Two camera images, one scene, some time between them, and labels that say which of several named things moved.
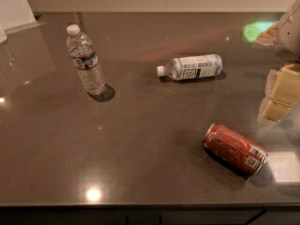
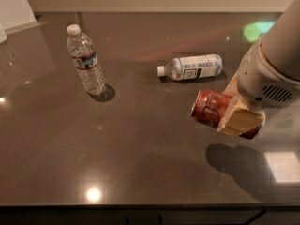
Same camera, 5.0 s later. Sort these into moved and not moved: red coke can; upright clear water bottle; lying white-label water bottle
Moved: red coke can
Not moved: upright clear water bottle; lying white-label water bottle
